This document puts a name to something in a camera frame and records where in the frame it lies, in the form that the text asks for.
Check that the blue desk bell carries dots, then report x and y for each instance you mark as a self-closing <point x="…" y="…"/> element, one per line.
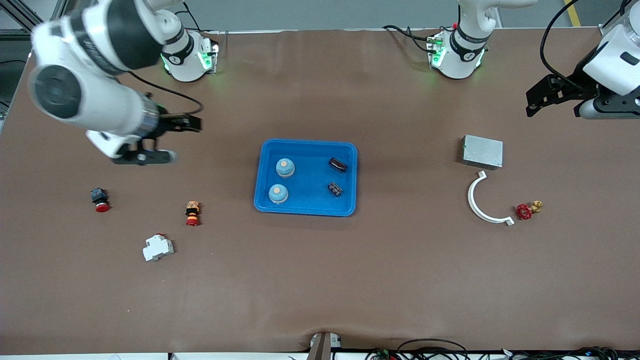
<point x="285" y="170"/>
<point x="278" y="196"/>

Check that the white curved plastic bracket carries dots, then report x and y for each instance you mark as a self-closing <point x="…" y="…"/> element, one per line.
<point x="471" y="197"/>

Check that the black electrolytic capacitor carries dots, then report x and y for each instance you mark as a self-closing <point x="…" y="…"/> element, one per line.
<point x="335" y="188"/>
<point x="337" y="164"/>

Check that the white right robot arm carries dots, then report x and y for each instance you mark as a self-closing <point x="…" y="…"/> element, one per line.
<point x="100" y="107"/>

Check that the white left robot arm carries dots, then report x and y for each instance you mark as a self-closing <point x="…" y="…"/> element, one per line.
<point x="465" y="50"/>

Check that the blue plastic tray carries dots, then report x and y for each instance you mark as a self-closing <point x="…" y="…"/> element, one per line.
<point x="310" y="200"/>

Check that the red push button black base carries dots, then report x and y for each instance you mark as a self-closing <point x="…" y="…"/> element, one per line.
<point x="100" y="197"/>

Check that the orange emergency stop button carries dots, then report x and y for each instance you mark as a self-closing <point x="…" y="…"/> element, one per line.
<point x="192" y="212"/>

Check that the silver metal box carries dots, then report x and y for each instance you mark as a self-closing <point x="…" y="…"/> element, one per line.
<point x="482" y="151"/>

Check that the white circuit breaker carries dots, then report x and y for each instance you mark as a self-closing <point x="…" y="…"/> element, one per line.
<point x="157" y="248"/>

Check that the metal table edge clamp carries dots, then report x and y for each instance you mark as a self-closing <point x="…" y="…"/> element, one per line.
<point x="322" y="347"/>

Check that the small green circuit board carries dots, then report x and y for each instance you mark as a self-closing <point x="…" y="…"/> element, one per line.
<point x="383" y="354"/>

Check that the aluminium profile frame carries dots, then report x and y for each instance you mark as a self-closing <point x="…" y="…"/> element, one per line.
<point x="22" y="12"/>

